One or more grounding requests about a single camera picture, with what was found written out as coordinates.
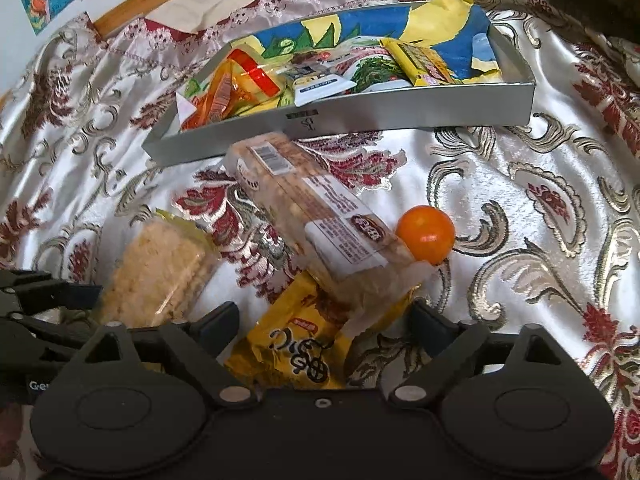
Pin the golden snack packet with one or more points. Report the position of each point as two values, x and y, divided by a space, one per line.
295 340

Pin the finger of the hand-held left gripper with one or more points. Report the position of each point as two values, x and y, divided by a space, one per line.
40 295
35 335

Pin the cream pillow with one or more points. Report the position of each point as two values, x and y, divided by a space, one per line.
200 10

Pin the clear rice cracker packet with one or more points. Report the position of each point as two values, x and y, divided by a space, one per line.
155 275

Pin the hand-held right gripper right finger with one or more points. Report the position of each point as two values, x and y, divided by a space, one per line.
432 325

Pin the patterned satin blanket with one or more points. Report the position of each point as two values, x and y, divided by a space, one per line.
525 210

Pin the orange and red clear packet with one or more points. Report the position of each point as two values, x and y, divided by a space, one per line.
225 90

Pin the brown hanging garment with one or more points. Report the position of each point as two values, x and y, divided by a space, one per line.
590 0

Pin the clear nut bar packet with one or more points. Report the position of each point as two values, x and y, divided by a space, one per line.
310 210

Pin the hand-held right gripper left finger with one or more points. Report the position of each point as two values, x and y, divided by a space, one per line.
217 327

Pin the green snack packet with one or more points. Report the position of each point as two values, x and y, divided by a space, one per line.
380 67

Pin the grey cardboard tray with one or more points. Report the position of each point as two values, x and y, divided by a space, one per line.
400 110

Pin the yellow snack bar packet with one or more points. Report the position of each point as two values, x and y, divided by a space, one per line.
425 62

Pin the small orange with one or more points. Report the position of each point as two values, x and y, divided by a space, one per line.
425 232

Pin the blue and white snack packet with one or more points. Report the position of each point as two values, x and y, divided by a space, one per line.
320 87

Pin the colourful drawing paper sheet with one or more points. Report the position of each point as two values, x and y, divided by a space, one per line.
450 20

